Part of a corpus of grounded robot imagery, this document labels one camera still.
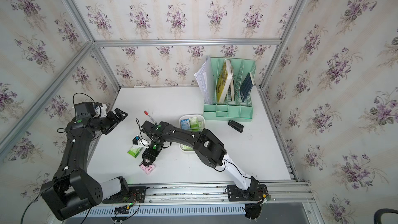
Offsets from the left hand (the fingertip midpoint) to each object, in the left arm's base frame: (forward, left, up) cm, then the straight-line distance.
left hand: (122, 118), depth 79 cm
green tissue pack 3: (-10, -33, -16) cm, 38 cm away
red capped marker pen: (+16, -4, -18) cm, 25 cm away
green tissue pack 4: (-11, -4, -17) cm, 21 cm away
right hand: (-17, -14, -14) cm, 26 cm away
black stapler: (+4, -64, -15) cm, 66 cm away
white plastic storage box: (+9, -42, -13) cm, 44 cm away
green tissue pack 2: (+3, -42, -14) cm, 44 cm away
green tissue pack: (+4, -38, -13) cm, 40 cm away
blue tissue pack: (+4, -32, -13) cm, 35 cm away
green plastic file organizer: (+14, -59, -12) cm, 62 cm away
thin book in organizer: (+27, -62, -5) cm, 68 cm away
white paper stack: (+25, -44, +8) cm, 51 cm away
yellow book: (+28, -57, +1) cm, 63 cm away
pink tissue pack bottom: (-21, -14, -16) cm, 30 cm away
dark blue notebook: (+30, -73, -6) cm, 80 cm away
